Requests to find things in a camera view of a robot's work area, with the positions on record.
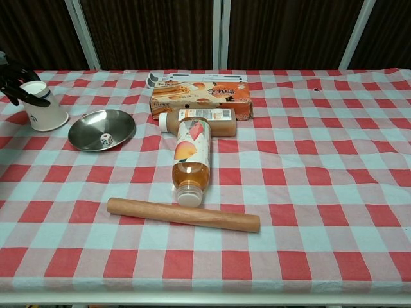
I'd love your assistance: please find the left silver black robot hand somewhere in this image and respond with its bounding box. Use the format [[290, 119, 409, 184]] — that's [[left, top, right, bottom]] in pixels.
[[0, 51, 52, 108]]

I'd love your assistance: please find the white paper cup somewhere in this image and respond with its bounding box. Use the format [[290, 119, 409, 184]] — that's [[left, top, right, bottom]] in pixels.
[[19, 80, 70, 132]]

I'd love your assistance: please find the round metal plate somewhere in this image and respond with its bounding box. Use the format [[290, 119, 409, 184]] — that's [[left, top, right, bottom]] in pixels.
[[67, 109, 137, 152]]

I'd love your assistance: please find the dark corrugated partition panel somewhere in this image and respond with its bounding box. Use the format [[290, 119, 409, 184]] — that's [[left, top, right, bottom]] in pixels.
[[226, 0, 365, 71], [348, 0, 411, 71], [79, 0, 215, 71], [0, 0, 91, 71]]

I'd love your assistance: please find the peach juice bottle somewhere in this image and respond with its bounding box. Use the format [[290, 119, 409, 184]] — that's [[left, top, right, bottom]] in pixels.
[[172, 117, 212, 207]]

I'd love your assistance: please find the orange snack box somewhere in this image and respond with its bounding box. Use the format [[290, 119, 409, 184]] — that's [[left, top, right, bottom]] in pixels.
[[149, 80, 255, 121]]

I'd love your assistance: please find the brown drink bottle white cap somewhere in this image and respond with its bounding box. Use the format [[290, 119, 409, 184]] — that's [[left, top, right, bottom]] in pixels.
[[158, 108, 238, 136]]

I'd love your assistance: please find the wooden rolling pin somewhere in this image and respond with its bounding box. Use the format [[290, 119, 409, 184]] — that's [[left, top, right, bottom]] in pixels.
[[107, 197, 261, 234]]

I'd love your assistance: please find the red white checkered tablecloth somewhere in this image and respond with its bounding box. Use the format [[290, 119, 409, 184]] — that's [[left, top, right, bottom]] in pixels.
[[0, 69, 411, 295]]

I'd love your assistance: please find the white slanted partition post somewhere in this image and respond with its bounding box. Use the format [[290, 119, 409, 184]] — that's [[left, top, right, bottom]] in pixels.
[[338, 0, 377, 71], [63, 0, 101, 71]]

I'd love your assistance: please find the white upright partition post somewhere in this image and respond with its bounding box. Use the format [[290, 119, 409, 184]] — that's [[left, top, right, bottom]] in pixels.
[[211, 0, 229, 71]]

